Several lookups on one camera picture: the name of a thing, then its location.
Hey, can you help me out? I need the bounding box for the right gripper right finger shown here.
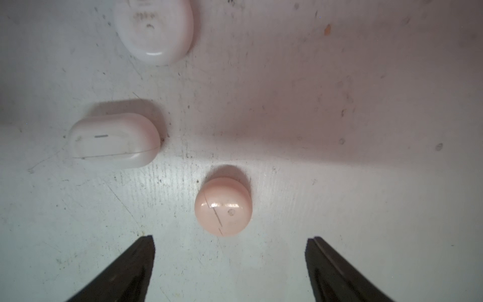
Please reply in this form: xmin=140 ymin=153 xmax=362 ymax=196
xmin=305 ymin=237 xmax=392 ymax=302

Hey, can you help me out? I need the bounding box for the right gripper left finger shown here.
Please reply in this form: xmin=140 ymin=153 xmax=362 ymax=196
xmin=68 ymin=235 xmax=155 ymax=302

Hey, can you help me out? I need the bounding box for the pink earphone case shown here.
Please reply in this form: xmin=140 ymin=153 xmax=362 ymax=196
xmin=194 ymin=177 xmax=253 ymax=237

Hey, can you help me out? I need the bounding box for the white oblong earphone case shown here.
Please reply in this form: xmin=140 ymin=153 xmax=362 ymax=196
xmin=68 ymin=113 xmax=162 ymax=171

